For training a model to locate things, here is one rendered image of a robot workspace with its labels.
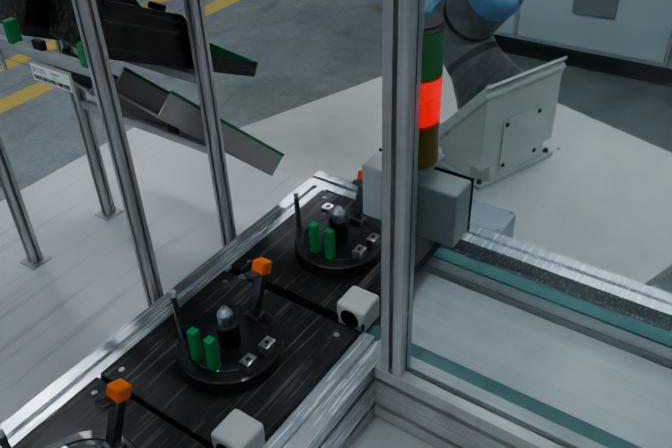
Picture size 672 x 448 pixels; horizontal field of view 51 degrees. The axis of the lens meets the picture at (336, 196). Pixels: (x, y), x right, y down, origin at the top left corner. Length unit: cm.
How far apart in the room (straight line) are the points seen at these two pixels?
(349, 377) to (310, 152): 74
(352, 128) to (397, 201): 91
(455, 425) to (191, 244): 62
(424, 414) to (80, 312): 60
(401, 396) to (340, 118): 89
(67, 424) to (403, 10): 62
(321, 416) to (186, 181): 75
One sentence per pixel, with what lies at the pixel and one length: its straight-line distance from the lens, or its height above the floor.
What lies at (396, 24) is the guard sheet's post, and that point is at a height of 142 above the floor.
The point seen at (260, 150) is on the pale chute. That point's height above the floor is 105.
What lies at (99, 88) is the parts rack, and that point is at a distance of 93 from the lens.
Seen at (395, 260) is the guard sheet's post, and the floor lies 115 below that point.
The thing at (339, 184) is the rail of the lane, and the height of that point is 96.
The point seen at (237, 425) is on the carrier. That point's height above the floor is 99.
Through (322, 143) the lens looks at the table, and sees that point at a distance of 159.
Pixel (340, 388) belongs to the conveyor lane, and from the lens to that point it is 92.
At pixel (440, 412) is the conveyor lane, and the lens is 94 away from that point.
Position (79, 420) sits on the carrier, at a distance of 95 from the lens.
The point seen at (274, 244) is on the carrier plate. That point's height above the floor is 97.
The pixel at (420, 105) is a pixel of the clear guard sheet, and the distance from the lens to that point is 70.
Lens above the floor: 167
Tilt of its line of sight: 35 degrees down
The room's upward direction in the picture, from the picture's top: 2 degrees counter-clockwise
